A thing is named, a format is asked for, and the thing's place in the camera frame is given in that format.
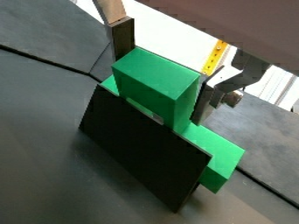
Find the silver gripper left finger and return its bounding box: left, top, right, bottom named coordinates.
left=92, top=0, right=136, bottom=60

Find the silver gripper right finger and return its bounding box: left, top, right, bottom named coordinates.
left=191, top=49, right=271, bottom=125

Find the green stepped block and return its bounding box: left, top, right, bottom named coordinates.
left=102, top=47, right=244, bottom=192

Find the black angle fixture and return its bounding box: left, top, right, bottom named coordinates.
left=79, top=86, right=211, bottom=212

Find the yellow measuring bar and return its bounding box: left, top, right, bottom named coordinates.
left=200, top=39, right=228, bottom=76

